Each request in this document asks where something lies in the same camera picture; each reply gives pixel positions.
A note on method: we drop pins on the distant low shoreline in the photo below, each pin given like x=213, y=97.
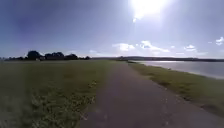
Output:
x=166, y=59

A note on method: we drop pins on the grass strip beside water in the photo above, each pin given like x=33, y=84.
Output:
x=186, y=85

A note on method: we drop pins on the wide grass field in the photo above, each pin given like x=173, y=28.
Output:
x=50, y=90

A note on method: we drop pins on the distant row of trees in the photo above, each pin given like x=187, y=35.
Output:
x=50, y=56

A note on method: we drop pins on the calm grey water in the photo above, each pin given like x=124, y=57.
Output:
x=200, y=67

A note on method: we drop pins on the grey asphalt path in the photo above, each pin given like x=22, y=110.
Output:
x=133, y=100

